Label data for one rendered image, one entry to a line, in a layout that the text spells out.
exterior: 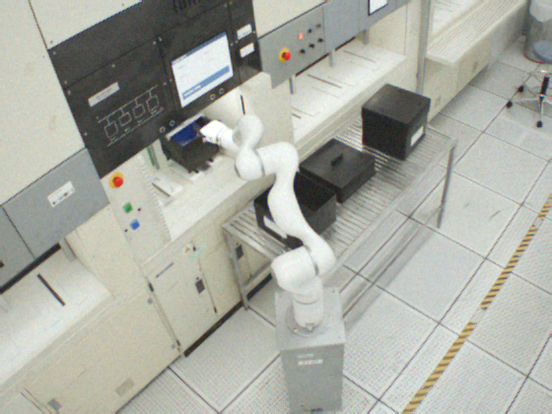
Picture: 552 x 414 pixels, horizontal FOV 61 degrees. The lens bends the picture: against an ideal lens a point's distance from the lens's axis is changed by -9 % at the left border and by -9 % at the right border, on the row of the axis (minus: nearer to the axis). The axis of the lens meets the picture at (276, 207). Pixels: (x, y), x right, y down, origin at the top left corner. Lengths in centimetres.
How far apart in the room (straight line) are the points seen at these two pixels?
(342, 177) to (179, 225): 82
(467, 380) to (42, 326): 216
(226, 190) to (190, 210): 20
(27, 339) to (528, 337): 264
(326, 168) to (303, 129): 34
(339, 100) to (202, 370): 174
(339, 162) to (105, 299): 131
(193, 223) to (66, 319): 73
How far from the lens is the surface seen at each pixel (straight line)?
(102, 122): 186
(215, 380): 291
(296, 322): 212
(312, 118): 290
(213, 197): 250
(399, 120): 265
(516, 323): 317
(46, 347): 228
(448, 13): 416
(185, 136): 258
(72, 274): 245
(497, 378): 297
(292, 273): 177
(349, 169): 258
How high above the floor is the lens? 258
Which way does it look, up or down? 46 degrees down
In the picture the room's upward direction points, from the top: 8 degrees counter-clockwise
